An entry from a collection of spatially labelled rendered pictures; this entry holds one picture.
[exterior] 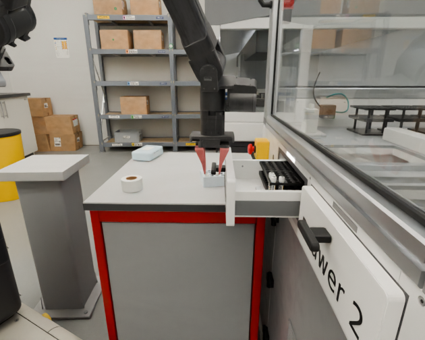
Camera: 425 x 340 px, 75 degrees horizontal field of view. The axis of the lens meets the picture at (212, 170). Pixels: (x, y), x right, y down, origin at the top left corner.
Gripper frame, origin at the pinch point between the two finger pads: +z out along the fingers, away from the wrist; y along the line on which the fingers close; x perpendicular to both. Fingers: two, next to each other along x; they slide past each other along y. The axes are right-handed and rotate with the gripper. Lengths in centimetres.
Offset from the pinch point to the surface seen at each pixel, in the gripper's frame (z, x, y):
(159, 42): -68, 380, -88
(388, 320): 0.4, -43.5, 18.4
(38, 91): 4, 409, -301
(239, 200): 3.2, -10.1, 6.1
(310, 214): 0.7, -20.9, 17.8
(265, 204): 4.1, -10.4, 11.8
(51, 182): 22, 45, -70
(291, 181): 0.7, -5.3, 18.3
